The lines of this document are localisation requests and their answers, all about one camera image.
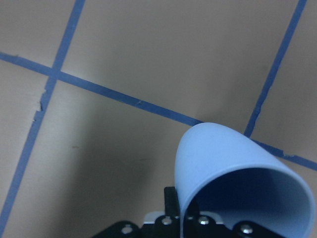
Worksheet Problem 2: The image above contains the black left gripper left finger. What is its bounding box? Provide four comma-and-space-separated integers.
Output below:
164, 186, 200, 219

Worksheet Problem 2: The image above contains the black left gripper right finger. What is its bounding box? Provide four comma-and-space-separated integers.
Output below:
232, 218, 288, 238

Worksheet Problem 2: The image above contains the light blue plastic cup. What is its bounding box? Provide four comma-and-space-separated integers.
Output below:
175, 122, 316, 238

